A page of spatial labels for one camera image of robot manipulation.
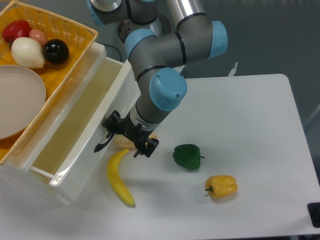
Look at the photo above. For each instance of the black corner device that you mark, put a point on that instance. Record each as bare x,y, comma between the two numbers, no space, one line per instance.
314,213

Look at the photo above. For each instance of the white onion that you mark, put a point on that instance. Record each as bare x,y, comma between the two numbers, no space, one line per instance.
28,53

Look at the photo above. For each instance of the white top drawer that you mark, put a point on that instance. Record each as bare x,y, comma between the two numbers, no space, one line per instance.
68,159

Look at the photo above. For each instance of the yellow bell pepper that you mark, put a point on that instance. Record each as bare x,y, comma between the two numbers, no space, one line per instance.
220,186

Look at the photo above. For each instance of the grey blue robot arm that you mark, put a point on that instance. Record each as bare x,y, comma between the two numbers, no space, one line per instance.
154,60

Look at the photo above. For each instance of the pink plate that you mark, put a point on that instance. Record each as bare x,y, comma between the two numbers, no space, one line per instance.
22,97

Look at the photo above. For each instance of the yellow wicker basket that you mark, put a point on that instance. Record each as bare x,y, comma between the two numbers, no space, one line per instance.
77,36

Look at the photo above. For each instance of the red tomato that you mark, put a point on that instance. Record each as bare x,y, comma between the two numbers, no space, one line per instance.
16,29

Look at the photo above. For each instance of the black ball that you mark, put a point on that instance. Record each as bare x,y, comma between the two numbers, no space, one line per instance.
56,51

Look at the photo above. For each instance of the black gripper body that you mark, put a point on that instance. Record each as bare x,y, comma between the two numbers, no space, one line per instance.
133,132

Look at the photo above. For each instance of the green bell pepper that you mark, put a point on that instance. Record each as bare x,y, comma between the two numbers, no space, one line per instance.
188,156

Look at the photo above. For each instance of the yellow banana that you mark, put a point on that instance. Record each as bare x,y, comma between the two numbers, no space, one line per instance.
115,180

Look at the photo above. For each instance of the black top drawer handle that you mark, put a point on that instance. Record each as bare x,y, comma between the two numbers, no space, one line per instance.
100,146

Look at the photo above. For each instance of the metal table bracket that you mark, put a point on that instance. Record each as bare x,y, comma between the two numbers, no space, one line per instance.
233,70

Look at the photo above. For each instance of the pink egg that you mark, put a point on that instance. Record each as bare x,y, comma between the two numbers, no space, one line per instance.
39,36

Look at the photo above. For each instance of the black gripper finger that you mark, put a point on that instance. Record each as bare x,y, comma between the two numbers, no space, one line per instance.
145,147
113,124

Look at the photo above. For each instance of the triangular bread slice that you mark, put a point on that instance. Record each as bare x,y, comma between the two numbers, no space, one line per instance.
123,142

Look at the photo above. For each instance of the white drawer cabinet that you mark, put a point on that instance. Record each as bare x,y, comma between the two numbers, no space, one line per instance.
16,167

